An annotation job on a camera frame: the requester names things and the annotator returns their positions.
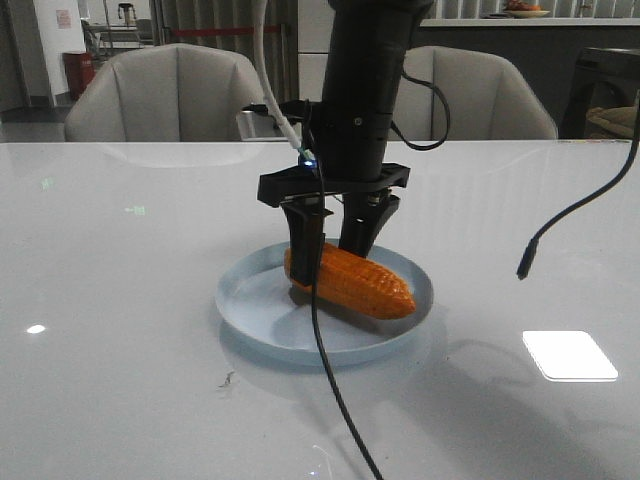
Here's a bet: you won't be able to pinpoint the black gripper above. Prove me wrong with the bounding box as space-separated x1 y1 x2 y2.
257 100 410 286

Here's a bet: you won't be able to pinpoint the orange plastic corn cob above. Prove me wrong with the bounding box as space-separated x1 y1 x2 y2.
316 243 416 320

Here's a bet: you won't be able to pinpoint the light blue round plate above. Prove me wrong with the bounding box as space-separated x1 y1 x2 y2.
216 242 445 367

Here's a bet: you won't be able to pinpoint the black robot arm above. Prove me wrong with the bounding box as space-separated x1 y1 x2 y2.
244 1 429 286

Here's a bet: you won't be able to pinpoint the beige armchair on right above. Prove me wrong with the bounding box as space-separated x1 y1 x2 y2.
393 46 557 141

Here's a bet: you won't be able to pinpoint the beige armchair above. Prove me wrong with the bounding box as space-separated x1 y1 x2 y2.
64 43 264 142
393 46 557 141

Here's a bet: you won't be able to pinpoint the white cabinet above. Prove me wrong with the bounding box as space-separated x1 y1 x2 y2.
297 0 334 102

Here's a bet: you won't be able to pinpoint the beige armchair on left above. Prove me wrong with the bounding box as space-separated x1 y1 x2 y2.
64 43 264 142

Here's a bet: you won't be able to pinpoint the red barrier belt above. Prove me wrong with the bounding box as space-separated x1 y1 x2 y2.
170 27 254 37

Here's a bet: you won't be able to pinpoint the grey counter with white top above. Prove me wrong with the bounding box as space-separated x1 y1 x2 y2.
411 17 639 128

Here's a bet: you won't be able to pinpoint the metal rack in background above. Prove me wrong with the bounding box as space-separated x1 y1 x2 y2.
78 0 154 60

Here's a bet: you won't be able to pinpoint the fruit bowl on counter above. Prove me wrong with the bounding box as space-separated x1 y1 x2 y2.
503 0 549 19

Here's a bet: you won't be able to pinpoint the red trash bin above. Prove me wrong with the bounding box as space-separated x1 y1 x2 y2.
62 51 95 100

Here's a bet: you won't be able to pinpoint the dark side table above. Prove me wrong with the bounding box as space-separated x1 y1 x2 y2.
559 47 639 139

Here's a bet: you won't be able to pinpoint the black cable near camera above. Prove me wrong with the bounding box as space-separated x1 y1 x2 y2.
302 99 385 480

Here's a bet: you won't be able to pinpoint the black dangling cable right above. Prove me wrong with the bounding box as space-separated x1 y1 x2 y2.
515 134 640 282

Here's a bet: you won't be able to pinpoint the white cable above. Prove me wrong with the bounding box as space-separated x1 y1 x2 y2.
251 0 312 161

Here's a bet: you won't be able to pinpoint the pink wall notice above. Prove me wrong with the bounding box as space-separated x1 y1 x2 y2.
55 9 71 29

